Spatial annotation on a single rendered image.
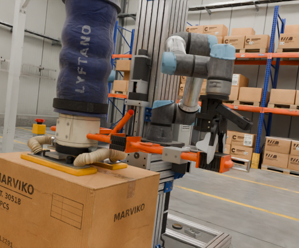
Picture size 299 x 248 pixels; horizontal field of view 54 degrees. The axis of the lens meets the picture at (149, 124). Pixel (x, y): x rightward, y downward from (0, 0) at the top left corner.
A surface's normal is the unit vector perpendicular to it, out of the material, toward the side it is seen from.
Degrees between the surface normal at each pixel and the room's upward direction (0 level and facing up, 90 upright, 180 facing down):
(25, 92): 90
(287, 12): 90
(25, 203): 90
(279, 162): 88
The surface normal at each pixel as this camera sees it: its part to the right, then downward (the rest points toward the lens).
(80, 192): -0.54, -0.02
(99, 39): 0.62, -0.01
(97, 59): 0.65, -0.25
